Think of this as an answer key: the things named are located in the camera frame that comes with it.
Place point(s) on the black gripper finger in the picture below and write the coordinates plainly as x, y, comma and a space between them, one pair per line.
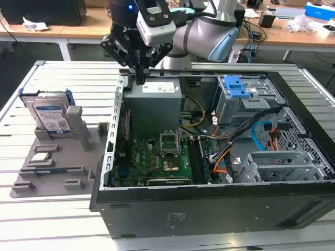
115, 49
161, 55

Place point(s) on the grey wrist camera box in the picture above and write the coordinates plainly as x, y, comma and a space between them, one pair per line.
157, 23

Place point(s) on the crumpled white paper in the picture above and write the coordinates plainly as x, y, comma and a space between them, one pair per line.
34, 24

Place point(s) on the metal disk bay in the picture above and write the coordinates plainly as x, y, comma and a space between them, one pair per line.
274, 157

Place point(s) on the blue cardboard box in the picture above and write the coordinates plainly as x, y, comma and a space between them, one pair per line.
319, 10

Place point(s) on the crumpled clear plastic bag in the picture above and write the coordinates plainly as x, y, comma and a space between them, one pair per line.
301, 23

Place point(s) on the black computer tower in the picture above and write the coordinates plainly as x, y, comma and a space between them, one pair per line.
44, 13

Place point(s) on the silver CPU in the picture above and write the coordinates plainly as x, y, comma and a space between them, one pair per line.
39, 157

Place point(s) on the blue plastic drive latch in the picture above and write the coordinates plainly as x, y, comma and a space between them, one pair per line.
235, 87

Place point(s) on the small white box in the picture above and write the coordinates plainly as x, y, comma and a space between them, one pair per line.
327, 31

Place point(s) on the installed RAM stick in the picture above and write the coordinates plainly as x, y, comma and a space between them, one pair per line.
204, 162

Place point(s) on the hard disk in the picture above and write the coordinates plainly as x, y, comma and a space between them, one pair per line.
49, 112

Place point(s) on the CPU socket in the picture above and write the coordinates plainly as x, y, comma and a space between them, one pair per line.
170, 166

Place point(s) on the grey parts rack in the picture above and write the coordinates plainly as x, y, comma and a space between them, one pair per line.
68, 157

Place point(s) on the black pen holder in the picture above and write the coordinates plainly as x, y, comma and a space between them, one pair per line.
267, 21

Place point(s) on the blue RAM stick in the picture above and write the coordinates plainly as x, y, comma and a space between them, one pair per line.
49, 171

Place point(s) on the green motherboard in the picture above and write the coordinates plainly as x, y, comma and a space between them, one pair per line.
142, 157

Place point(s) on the white power strip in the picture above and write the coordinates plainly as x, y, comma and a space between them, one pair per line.
233, 56

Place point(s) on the black open PC case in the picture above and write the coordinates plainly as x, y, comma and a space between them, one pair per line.
209, 217

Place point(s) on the wooden desk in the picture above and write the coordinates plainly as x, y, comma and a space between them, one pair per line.
26, 32
89, 28

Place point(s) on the black graphics card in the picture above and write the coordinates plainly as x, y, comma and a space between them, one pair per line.
167, 181

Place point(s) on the metal optical drive cage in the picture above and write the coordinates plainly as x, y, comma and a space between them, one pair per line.
233, 109

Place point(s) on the black box on desk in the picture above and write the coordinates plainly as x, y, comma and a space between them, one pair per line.
240, 15

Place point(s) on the grey flat tray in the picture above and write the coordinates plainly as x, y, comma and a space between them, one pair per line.
290, 13

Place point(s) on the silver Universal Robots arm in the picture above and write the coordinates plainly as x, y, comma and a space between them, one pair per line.
199, 31

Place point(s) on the grey power supply unit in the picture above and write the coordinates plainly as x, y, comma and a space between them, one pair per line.
151, 109

